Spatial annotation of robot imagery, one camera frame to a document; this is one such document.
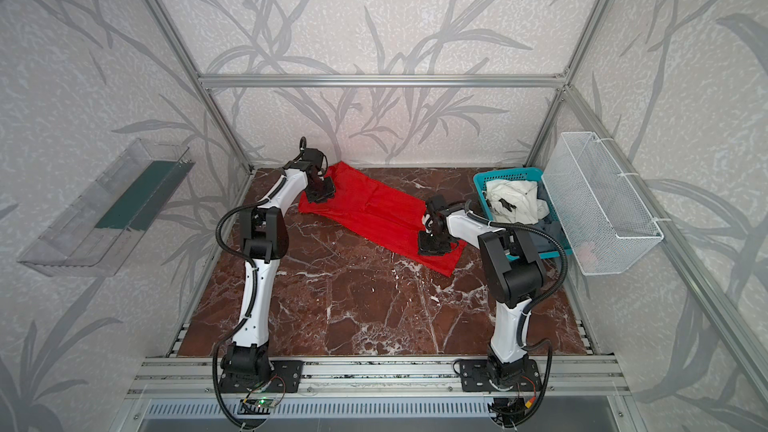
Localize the green circuit board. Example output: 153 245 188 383
238 397 282 415

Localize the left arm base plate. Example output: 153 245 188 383
218 360 304 394

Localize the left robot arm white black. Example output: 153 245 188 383
213 140 335 390

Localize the grey t shirt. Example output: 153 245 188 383
532 182 569 255

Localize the white wire mesh basket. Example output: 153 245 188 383
542 132 664 276

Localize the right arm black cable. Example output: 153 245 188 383
443 200 570 427

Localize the clear acrylic wall shelf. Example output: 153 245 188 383
18 139 195 277

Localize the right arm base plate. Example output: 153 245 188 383
457 356 543 394

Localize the teal plastic laundry basket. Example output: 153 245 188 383
473 168 573 255

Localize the red t shirt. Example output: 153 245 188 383
298 162 466 277

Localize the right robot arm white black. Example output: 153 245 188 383
418 195 553 393

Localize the aluminium frame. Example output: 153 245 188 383
143 0 767 400

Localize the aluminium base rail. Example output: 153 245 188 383
126 356 630 399

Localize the white t shirt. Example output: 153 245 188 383
485 179 548 225

